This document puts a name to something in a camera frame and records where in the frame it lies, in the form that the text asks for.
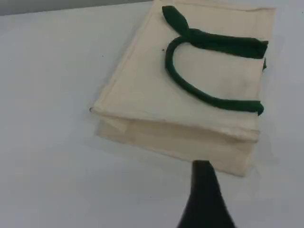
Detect white canvas bag green handles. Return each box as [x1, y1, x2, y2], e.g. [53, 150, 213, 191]
[89, 0, 276, 178]

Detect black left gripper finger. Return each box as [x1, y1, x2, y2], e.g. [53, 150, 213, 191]
[175, 160, 236, 228]

